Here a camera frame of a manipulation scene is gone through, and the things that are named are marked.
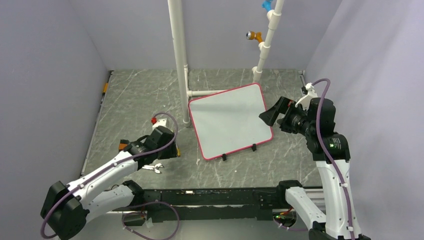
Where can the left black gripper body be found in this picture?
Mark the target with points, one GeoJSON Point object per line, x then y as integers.
{"type": "Point", "coordinates": [169, 152]}

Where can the pink framed whiteboard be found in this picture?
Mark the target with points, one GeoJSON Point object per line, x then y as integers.
{"type": "Point", "coordinates": [228, 121]}

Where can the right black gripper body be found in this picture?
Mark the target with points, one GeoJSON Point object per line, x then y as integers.
{"type": "Point", "coordinates": [295, 120]}

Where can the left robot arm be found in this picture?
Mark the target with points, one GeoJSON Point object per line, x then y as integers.
{"type": "Point", "coordinates": [68, 207]}

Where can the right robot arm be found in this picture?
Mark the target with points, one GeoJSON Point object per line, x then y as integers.
{"type": "Point", "coordinates": [331, 154]}

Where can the blue clamp on pipe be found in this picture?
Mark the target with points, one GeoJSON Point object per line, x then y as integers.
{"type": "Point", "coordinates": [267, 5]}

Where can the white pvc pipe frame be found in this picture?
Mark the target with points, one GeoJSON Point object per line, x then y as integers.
{"type": "Point", "coordinates": [175, 10]}

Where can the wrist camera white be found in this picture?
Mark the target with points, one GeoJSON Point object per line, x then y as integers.
{"type": "Point", "coordinates": [159, 122]}
{"type": "Point", "coordinates": [309, 93]}

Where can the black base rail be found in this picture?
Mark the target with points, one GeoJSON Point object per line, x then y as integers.
{"type": "Point", "coordinates": [160, 205]}

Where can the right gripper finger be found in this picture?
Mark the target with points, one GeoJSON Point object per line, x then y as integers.
{"type": "Point", "coordinates": [280, 107]}
{"type": "Point", "coordinates": [268, 117]}

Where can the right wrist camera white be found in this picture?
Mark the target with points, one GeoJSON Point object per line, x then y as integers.
{"type": "Point", "coordinates": [309, 93]}

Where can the silver open-end wrench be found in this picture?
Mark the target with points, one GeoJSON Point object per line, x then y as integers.
{"type": "Point", "coordinates": [155, 168]}

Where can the orange clamp mounted camera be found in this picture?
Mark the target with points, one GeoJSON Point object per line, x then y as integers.
{"type": "Point", "coordinates": [251, 35]}

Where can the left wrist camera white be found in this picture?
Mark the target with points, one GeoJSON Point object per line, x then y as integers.
{"type": "Point", "coordinates": [159, 122]}

